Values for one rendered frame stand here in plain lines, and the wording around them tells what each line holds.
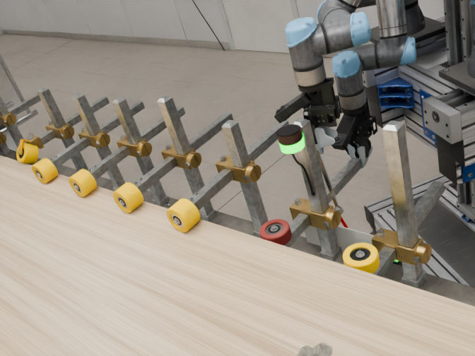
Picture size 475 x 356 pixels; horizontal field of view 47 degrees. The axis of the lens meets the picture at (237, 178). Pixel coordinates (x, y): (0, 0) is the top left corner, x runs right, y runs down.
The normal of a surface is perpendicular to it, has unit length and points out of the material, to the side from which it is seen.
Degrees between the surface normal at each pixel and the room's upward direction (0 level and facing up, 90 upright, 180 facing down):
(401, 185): 90
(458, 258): 0
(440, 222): 0
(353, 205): 0
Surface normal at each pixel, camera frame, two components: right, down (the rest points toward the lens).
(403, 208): -0.62, 0.55
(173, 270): -0.26, -0.82
